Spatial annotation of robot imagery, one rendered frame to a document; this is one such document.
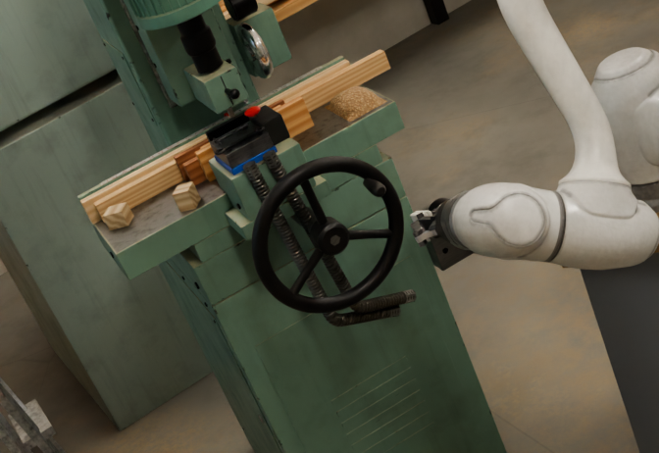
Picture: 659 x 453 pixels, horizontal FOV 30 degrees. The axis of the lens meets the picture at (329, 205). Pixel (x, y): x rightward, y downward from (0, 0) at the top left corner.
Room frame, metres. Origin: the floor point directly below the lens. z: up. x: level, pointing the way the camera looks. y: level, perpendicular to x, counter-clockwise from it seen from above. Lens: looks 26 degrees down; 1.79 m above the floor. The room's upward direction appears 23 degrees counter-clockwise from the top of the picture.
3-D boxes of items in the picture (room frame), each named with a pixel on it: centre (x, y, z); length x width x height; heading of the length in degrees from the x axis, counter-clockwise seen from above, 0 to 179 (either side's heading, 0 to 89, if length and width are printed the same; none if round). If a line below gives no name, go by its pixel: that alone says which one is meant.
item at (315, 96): (2.26, 0.09, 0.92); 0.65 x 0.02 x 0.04; 105
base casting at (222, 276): (2.38, 0.14, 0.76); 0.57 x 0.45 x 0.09; 15
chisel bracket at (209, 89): (2.28, 0.11, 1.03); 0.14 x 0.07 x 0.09; 15
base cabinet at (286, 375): (2.38, 0.14, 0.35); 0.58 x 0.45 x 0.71; 15
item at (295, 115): (2.19, 0.08, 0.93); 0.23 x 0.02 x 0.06; 105
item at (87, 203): (2.27, 0.14, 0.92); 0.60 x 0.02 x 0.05; 105
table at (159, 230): (2.15, 0.11, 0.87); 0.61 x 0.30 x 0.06; 105
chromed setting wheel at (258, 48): (2.42, 0.02, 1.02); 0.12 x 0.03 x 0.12; 15
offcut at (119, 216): (2.14, 0.37, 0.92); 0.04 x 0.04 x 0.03; 70
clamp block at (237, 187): (2.06, 0.09, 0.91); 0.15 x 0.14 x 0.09; 105
